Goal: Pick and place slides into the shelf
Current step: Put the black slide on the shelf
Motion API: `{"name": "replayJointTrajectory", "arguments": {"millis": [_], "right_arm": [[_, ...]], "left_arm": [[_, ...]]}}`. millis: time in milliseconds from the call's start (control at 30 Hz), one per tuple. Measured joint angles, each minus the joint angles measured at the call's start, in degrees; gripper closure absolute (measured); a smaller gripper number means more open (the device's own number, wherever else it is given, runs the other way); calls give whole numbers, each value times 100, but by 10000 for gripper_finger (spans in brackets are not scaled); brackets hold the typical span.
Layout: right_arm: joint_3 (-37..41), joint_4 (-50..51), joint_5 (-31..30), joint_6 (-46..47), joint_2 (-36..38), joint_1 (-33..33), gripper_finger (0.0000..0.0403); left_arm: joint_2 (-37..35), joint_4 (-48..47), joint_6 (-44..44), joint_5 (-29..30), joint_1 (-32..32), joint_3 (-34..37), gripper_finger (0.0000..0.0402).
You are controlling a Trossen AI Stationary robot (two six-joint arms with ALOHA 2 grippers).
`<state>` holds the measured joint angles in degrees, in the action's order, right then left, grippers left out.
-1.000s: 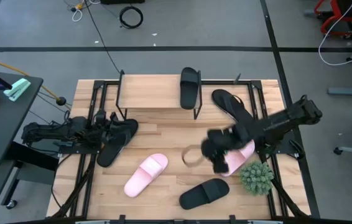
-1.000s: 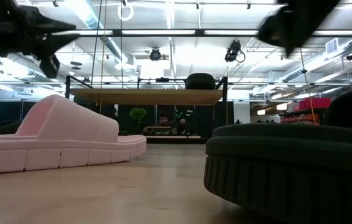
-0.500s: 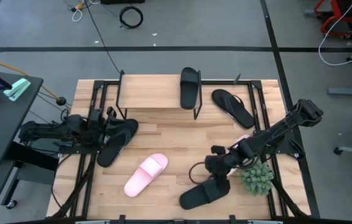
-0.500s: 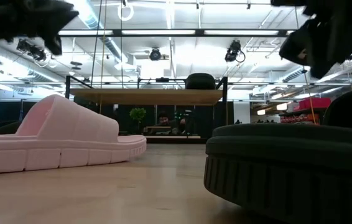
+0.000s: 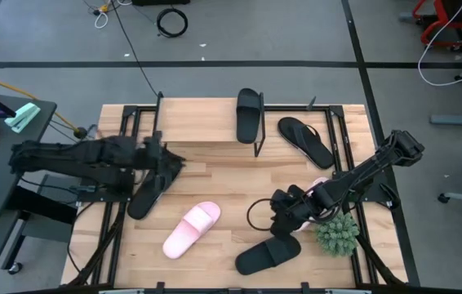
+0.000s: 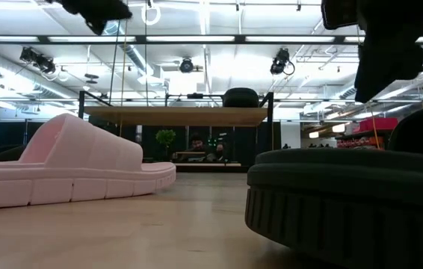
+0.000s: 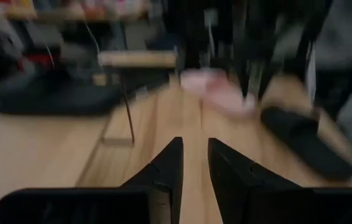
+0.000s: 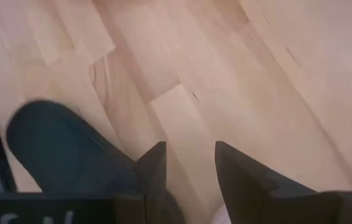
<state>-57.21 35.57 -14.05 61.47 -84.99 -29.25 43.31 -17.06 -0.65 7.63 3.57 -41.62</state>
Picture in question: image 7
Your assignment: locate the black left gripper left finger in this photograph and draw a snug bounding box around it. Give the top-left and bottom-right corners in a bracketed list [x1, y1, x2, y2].
[119, 136, 184, 224]

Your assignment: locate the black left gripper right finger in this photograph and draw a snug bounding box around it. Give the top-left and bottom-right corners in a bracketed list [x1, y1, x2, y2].
[207, 138, 303, 224]

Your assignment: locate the storage rack with red bins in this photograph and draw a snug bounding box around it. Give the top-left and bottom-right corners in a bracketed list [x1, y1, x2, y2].
[0, 0, 152, 23]

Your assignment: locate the wooden shelf with black frame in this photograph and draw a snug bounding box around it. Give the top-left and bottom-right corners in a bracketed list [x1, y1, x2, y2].
[76, 49, 180, 187]

